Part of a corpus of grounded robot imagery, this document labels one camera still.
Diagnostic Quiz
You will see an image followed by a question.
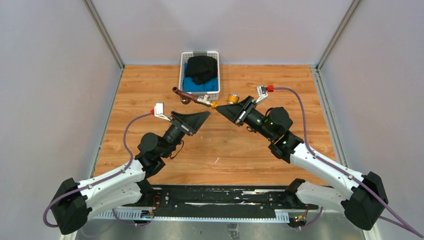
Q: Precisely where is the purple cable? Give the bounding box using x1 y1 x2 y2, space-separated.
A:
266 85 424 239
42 108 156 229

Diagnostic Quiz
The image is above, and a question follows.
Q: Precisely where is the yellow brass faucet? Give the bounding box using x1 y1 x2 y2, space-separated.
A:
210 93 240 109

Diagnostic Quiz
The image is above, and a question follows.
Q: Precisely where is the black cloth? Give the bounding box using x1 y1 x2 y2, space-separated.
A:
185 55 218 85

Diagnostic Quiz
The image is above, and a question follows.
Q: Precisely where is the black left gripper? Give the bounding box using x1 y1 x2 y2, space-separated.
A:
161 111 210 159

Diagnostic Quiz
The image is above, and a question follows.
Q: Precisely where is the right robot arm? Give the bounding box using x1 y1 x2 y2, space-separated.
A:
216 96 388 231

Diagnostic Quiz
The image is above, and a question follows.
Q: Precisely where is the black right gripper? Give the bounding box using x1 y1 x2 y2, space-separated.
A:
215 95 274 141

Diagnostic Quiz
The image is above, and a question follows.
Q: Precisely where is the brown faucet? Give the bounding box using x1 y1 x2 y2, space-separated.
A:
172 86 198 105

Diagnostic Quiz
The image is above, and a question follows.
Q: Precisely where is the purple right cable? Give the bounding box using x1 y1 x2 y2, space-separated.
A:
266 85 424 239

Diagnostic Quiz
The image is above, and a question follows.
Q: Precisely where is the aluminium frame rail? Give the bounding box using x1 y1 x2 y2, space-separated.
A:
71 185 374 223

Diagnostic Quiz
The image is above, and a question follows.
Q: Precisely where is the silver pipe fitting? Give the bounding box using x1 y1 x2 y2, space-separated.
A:
196 94 213 108

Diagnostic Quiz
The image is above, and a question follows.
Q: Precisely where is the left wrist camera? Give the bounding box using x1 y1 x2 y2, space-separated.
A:
153 102 171 122

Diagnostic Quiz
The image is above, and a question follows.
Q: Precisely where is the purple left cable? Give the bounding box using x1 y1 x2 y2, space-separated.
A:
42 108 156 229

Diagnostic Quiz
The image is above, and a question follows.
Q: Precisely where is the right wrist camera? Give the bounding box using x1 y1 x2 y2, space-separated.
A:
254 85 269 106

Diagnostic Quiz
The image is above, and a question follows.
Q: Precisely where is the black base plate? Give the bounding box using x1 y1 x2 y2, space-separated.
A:
129 184 319 219

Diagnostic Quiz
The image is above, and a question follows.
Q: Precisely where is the blue cloth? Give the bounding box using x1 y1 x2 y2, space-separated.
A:
182 76 219 92

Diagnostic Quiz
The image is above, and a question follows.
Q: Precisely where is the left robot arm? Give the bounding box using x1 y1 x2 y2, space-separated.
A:
42 111 211 235

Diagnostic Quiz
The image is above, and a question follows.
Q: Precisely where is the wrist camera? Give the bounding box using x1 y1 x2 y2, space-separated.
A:
153 102 171 122
254 85 269 106

